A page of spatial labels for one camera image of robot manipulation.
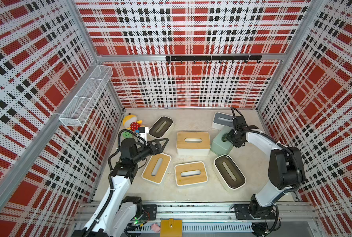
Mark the yellow plush toy red dots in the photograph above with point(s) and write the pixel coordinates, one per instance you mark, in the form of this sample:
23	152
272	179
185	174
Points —
130	122

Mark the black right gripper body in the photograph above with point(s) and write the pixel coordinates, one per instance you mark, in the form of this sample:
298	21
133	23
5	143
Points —
232	138

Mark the white wire mesh wall basket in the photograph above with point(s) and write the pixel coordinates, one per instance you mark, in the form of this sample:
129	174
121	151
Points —
87	95

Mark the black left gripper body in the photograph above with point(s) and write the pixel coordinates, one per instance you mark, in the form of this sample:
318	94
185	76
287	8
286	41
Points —
150	151

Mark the pink small object on rail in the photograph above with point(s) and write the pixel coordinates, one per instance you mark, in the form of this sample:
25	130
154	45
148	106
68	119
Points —
155	228

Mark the black wall hook rail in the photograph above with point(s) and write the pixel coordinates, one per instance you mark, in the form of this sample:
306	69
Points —
244	58

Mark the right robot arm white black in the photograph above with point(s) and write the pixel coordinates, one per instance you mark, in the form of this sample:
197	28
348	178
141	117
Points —
285	168

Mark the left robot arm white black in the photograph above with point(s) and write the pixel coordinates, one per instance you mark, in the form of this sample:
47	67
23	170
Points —
117	210

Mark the yellow block on rail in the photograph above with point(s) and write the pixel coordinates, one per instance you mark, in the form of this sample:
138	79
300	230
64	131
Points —
171	228

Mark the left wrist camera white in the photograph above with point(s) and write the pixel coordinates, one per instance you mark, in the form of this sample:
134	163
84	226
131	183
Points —
143	132

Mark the white tissue box grey lid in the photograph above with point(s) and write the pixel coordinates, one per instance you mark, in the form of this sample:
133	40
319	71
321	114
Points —
221	120

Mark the cream tissue box dark lid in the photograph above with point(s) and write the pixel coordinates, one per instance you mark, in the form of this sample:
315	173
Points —
161	128

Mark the mint green tissue box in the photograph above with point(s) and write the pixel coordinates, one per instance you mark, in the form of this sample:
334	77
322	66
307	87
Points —
220	145

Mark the cream box dark lid front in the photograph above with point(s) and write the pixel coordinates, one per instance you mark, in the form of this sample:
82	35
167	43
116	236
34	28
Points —
228	173

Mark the green lid air freshener jar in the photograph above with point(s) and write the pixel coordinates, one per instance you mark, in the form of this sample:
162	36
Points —
127	134

